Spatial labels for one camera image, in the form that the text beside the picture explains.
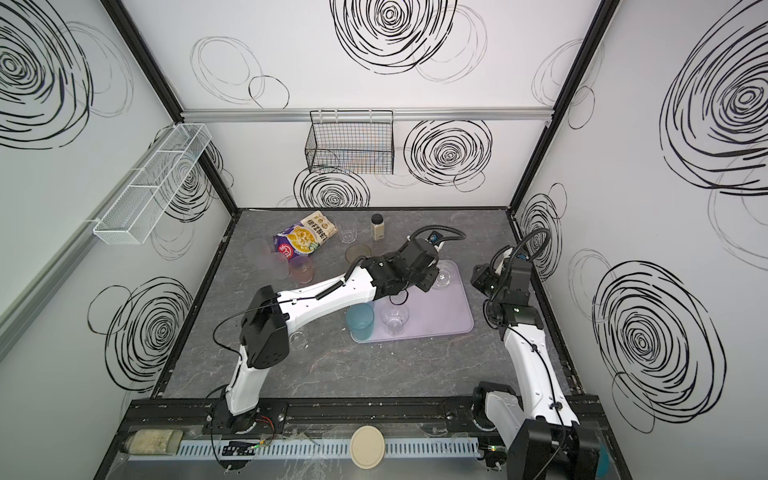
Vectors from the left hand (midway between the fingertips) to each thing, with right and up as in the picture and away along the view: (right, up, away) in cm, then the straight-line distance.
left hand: (435, 266), depth 82 cm
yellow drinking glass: (-22, +4, +10) cm, 25 cm away
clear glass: (-11, -16, +7) cm, 21 cm away
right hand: (+10, -1, 0) cm, 10 cm away
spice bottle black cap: (-17, +11, +24) cm, 31 cm away
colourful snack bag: (-44, +8, +27) cm, 52 cm away
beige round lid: (-18, -38, -17) cm, 45 cm away
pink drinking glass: (-42, -3, +18) cm, 46 cm away
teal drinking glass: (-21, -18, +7) cm, 29 cm away
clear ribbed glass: (-29, +12, +29) cm, 43 cm away
